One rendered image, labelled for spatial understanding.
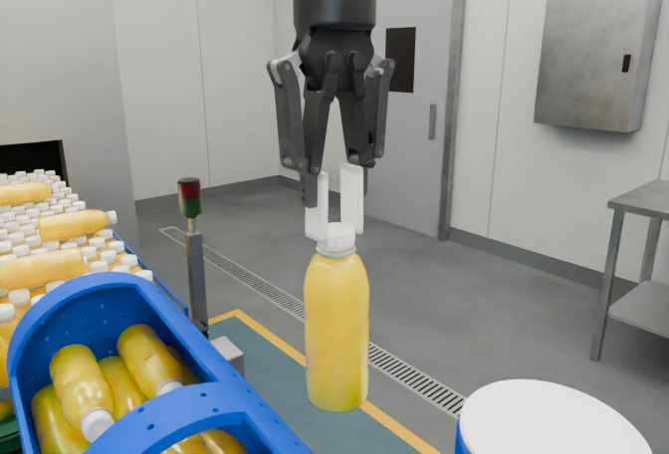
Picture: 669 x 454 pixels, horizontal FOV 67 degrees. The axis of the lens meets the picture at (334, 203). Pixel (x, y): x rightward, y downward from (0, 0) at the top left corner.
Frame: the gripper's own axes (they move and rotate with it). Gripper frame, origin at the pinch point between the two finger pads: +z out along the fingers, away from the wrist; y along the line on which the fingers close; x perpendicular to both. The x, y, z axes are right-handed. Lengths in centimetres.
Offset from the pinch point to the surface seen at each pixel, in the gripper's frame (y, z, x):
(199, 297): 21, 56, 95
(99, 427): -20.5, 34.8, 26.4
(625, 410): 199, 146, 39
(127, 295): -9, 28, 50
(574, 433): 39, 42, -9
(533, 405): 40, 42, -2
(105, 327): -14, 33, 50
